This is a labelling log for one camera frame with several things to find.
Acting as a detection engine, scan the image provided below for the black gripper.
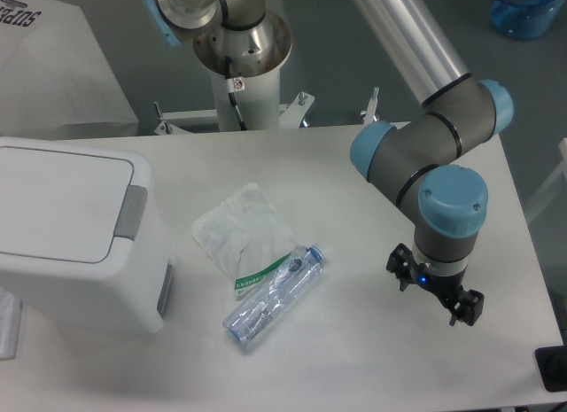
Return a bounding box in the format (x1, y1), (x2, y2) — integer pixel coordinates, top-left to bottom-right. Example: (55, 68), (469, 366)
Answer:
(386, 244), (484, 326)

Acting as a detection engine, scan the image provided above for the white push-lid trash can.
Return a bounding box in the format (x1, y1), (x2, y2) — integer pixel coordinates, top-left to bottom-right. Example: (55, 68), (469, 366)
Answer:
(1, 137), (175, 334)

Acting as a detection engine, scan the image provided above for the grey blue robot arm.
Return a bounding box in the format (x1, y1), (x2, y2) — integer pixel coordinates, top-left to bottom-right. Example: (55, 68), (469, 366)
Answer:
(143, 0), (514, 325)

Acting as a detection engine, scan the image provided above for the black device at edge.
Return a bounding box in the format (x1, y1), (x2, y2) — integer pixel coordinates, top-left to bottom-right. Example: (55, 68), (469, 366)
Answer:
(534, 346), (566, 393)

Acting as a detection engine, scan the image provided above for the clear plastic water bottle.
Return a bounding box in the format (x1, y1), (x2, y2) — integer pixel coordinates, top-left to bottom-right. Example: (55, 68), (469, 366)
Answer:
(222, 243), (327, 354)

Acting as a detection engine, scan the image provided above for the white plastic wipes packet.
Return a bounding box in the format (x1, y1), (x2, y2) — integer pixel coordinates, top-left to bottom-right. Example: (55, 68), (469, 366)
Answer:
(191, 183), (299, 299)

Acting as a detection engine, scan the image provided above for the blue water jug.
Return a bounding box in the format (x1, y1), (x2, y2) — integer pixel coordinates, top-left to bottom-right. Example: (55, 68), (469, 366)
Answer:
(489, 0), (566, 41)

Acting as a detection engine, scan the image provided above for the white object left edge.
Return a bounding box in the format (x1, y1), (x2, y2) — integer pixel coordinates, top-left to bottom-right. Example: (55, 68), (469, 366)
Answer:
(1, 289), (22, 360)

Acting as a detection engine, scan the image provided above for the white printed cardboard box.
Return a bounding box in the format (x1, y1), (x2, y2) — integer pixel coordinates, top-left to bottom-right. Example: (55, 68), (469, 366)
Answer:
(1, 0), (138, 139)

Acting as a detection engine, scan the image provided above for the white frame right edge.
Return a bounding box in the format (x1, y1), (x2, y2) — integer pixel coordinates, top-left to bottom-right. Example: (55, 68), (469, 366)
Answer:
(524, 138), (566, 224)

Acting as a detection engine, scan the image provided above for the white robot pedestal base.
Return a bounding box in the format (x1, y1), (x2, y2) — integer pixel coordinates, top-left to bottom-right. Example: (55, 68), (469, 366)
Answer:
(152, 70), (383, 136)

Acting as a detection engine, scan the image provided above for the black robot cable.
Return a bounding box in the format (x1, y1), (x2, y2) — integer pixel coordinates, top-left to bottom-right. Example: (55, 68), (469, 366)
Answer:
(223, 56), (248, 132)

